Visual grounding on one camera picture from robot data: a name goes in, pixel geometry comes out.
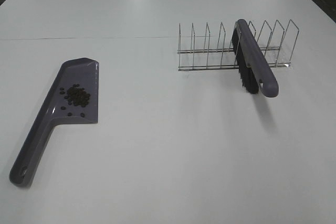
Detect purple brush black bristles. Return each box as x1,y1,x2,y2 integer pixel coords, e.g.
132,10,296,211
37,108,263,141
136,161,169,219
232,19,279,98

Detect pile of coffee beans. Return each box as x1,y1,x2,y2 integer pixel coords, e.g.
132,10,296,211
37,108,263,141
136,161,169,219
57,83,91,118

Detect purple plastic dustpan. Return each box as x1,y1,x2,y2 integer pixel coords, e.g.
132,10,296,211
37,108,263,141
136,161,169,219
9,58,99,187

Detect metal wire dish rack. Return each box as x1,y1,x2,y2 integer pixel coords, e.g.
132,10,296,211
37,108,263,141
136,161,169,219
176,20,300,71

